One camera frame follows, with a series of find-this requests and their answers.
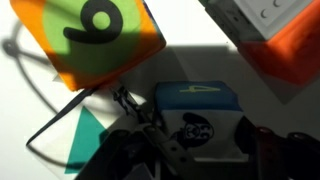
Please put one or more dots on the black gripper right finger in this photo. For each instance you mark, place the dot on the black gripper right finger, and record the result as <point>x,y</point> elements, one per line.
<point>283,156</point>

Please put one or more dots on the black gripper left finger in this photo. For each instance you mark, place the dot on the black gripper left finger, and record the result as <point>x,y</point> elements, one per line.
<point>140,156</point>

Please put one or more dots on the blue white plush cube four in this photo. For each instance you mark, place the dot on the blue white plush cube four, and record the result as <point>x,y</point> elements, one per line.
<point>200,113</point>

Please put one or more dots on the orange plush cube nine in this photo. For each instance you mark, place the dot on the orange plush cube nine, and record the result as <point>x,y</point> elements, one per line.
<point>90,40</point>

